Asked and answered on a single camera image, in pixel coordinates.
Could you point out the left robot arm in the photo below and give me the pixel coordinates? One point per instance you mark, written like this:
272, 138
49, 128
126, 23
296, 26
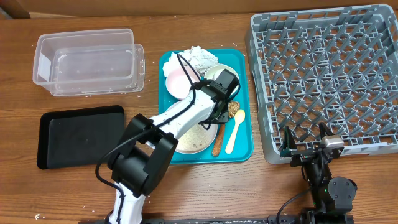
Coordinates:
143, 155

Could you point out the clear plastic bin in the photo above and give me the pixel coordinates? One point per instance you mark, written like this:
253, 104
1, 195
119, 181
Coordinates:
89, 62

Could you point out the crumpled white paper napkin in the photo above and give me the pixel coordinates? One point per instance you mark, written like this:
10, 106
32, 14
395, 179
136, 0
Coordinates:
200, 59

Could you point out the large white plate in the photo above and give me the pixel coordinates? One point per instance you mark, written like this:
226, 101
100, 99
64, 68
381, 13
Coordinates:
197, 139

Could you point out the yellow plastic spoon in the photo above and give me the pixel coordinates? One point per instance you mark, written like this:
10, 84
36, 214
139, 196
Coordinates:
239, 117

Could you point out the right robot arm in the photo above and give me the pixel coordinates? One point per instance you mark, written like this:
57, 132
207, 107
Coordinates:
332, 196

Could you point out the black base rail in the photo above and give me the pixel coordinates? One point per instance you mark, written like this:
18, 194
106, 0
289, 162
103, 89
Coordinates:
214, 221

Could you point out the pink white bowl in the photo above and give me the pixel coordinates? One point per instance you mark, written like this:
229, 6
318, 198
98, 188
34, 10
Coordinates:
178, 84

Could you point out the brown crumpled food wrapper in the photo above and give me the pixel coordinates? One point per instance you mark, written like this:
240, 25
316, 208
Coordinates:
233, 107

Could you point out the cream bowl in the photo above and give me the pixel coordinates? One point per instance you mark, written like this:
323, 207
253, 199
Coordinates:
214, 72

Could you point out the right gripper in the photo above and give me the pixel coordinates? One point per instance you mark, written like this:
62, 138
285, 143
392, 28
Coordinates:
300, 156

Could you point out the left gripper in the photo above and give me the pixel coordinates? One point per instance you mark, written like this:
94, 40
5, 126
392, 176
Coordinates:
223, 119

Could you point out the grey dishwasher rack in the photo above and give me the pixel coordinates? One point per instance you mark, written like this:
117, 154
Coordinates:
336, 66

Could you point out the black tray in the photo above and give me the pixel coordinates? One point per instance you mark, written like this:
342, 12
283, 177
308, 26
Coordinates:
78, 137

